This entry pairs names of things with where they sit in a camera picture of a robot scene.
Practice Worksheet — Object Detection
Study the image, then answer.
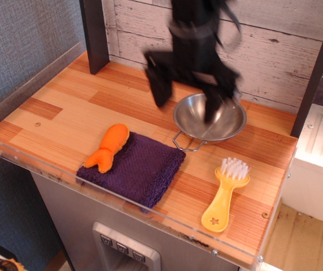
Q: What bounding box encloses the steel bowl with handles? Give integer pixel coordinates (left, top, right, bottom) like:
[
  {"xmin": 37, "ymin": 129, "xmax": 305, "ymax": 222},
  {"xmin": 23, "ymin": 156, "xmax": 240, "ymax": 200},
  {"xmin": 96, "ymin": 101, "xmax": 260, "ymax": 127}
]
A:
[{"xmin": 173, "ymin": 91, "xmax": 247, "ymax": 152}]

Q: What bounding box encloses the grey toy fridge cabinet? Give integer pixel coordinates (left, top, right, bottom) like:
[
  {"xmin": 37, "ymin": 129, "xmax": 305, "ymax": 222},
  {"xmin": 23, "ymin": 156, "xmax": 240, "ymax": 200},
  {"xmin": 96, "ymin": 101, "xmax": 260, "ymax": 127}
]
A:
[{"xmin": 32, "ymin": 173, "xmax": 238, "ymax": 270}]

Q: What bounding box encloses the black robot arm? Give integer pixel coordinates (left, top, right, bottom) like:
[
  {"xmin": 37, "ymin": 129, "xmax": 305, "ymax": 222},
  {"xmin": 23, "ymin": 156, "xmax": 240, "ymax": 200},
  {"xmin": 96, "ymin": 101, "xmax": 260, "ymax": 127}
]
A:
[{"xmin": 144, "ymin": 1, "xmax": 240, "ymax": 123}]

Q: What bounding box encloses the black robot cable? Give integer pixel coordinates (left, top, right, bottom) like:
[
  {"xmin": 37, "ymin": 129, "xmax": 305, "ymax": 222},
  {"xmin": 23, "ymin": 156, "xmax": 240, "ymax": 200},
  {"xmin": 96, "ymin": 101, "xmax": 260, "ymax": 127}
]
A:
[{"xmin": 215, "ymin": 0, "xmax": 244, "ymax": 51}]

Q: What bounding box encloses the yellow brush with white bristles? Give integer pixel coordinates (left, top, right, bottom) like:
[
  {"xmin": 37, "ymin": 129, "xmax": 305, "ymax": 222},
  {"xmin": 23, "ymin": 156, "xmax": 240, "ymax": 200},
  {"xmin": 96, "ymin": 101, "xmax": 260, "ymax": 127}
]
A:
[{"xmin": 201, "ymin": 157, "xmax": 250, "ymax": 233}]

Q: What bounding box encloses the purple knitted cloth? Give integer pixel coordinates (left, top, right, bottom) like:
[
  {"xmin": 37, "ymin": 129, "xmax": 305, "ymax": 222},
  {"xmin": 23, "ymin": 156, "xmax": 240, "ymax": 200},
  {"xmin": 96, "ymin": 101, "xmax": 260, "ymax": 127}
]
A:
[{"xmin": 76, "ymin": 132, "xmax": 186, "ymax": 208}]

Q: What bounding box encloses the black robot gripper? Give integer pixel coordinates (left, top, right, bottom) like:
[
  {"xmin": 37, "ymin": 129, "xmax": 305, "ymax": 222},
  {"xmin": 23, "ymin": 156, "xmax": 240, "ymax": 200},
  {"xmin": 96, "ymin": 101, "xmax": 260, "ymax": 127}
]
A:
[{"xmin": 144, "ymin": 28, "xmax": 239, "ymax": 124}]

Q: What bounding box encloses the dark vertical post right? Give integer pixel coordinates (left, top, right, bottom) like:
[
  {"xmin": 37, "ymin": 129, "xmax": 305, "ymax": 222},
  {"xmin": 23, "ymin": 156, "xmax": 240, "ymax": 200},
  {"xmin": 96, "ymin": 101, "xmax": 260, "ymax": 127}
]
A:
[{"xmin": 290, "ymin": 42, "xmax": 323, "ymax": 138}]

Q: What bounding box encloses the orange plush fish toy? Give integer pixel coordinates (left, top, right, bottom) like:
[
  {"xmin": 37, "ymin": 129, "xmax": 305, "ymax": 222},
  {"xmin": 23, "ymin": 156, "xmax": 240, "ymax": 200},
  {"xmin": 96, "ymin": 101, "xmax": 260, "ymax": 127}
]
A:
[{"xmin": 84, "ymin": 124, "xmax": 130, "ymax": 173}]

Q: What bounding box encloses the clear acrylic table guard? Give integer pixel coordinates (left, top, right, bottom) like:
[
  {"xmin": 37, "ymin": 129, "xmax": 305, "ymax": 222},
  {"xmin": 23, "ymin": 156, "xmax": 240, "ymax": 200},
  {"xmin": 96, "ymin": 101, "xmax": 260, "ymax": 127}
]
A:
[{"xmin": 0, "ymin": 125, "xmax": 297, "ymax": 270}]

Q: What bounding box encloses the yellow object bottom left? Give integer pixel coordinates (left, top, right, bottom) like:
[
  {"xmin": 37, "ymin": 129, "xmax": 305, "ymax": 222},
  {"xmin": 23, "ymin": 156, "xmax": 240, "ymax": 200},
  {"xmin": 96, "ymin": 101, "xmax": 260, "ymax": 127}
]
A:
[{"xmin": 0, "ymin": 253, "xmax": 24, "ymax": 271}]

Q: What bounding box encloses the silver dispenser panel with buttons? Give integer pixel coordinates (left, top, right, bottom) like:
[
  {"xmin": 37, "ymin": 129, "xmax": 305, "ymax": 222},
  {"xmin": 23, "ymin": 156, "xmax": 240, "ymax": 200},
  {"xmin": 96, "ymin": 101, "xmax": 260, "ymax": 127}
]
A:
[{"xmin": 93, "ymin": 222, "xmax": 162, "ymax": 270}]

